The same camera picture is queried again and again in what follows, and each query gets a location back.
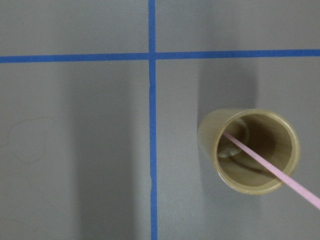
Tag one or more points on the pink chopstick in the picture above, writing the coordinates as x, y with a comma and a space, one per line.
294, 185

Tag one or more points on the olive bamboo cup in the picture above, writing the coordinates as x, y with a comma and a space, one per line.
265, 132

